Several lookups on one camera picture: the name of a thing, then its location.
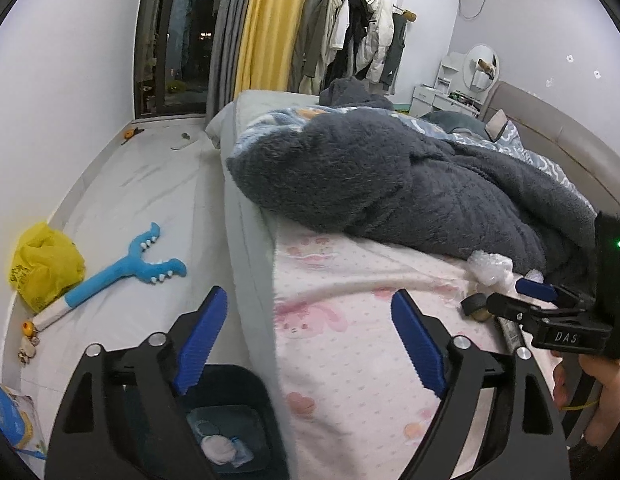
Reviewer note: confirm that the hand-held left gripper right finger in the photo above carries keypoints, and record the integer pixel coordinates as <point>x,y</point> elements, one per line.
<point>419,350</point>

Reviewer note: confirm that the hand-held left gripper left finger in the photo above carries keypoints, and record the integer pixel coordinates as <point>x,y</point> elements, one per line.
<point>200,345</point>

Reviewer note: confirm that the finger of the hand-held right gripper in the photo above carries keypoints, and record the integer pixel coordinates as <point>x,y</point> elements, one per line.
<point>514,310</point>
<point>537,290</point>

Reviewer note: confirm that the clear bubble wrap wad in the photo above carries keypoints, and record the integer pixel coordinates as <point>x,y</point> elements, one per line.
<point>489,267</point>

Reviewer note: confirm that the dark teal trash bin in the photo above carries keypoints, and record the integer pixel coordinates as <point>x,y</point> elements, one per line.
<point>250,395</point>

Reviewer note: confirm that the white sock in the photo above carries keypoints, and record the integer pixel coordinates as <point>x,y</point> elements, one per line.
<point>217,449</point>

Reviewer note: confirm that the person's right forearm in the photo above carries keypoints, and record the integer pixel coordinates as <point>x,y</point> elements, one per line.
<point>599,462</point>

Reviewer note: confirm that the person's right hand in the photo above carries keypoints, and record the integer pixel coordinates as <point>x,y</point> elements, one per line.
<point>612,395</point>

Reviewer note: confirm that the pink printed bed sheet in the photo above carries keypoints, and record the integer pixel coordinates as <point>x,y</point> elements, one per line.
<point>350,360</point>

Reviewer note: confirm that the blue toy grabber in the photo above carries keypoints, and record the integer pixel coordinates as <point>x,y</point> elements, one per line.
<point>115,275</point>

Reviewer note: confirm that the beige padded headboard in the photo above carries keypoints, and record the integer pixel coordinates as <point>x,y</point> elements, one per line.
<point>564,135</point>

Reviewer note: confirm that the dark grey fleece blanket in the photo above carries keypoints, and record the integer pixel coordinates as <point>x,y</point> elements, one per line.
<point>389,185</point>

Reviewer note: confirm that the beige pillow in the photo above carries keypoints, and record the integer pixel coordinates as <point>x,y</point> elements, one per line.
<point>497,124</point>

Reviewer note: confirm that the yellow plastic bag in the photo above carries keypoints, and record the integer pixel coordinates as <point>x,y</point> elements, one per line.
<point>45,265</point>

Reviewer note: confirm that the small panda toy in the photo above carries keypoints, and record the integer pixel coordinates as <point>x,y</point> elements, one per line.
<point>25,355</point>

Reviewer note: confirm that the white insole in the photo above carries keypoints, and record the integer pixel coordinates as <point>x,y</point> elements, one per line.
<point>182,142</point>

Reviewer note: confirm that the blue printed bag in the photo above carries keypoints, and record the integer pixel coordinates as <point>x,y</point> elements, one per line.
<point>10,420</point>

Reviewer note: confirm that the white dressing table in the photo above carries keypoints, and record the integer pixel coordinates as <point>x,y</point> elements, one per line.
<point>434,100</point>

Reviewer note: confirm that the orange hand tool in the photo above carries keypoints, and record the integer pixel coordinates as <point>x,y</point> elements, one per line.
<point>127,135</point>

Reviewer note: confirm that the round white mirror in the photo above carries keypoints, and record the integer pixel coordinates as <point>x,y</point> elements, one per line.
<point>477,67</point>

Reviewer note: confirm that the white desktop shelf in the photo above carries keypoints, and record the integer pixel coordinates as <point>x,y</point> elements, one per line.
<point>449,70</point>

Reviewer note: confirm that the dark grey vest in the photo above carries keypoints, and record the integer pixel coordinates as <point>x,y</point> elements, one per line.
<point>392,55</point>

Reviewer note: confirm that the white puffer jacket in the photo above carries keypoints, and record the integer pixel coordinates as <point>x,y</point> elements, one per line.
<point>377,50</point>

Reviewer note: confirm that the dark glass balcony door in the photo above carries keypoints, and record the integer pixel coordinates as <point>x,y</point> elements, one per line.
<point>190,35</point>

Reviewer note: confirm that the beige coat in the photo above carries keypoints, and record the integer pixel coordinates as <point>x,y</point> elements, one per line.
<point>315,45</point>

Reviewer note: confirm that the yellow curtain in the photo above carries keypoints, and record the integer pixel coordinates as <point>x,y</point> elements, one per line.
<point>275,25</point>

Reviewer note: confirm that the white shirt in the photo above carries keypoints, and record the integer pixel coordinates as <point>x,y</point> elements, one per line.
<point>340,25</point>

